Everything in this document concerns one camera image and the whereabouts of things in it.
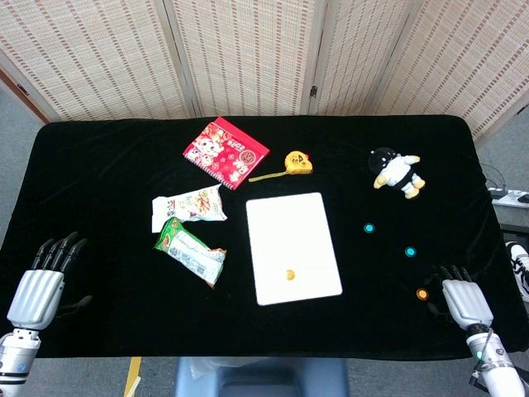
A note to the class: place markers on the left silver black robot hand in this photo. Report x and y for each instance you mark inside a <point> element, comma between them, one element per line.
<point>37,297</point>

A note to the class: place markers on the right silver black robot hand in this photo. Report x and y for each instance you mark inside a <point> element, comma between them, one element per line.
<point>467,302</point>

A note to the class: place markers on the orange button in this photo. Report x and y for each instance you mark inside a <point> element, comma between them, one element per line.
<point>422,294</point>
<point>290,274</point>

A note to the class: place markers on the cyan button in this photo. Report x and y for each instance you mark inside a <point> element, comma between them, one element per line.
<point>410,252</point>
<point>369,228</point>

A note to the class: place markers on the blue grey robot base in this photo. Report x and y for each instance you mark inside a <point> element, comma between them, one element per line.
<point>289,372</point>

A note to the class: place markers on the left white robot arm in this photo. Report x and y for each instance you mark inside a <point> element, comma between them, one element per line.
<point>16,360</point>

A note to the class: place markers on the white rectangular board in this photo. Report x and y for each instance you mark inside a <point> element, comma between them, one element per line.
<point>291,240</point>

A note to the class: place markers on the black white sneaker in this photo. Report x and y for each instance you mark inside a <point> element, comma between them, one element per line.
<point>521,264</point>

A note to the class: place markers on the white power strip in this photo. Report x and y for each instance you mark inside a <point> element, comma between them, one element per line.
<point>510,198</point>

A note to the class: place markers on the yellow floor strip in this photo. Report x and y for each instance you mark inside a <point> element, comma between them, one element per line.
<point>133,372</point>

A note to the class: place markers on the black velvet tablecloth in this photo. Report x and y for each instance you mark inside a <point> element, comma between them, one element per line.
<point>103,186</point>

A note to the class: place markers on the black white plush toy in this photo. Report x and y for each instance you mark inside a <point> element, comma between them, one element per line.
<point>398,169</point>

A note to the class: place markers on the green snack packet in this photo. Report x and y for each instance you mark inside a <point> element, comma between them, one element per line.
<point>190,252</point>

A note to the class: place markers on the white snack packet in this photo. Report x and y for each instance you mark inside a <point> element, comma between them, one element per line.
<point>194,204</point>

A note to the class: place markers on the yellow tape measure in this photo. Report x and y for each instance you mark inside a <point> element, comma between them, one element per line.
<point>298,162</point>

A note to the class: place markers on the red spiral calendar notebook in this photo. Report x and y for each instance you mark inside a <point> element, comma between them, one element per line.
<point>225,153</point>

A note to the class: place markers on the bamboo folding screen panel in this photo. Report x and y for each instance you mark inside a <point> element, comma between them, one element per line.
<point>95,58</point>
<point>463,58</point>
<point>244,54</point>
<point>355,58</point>

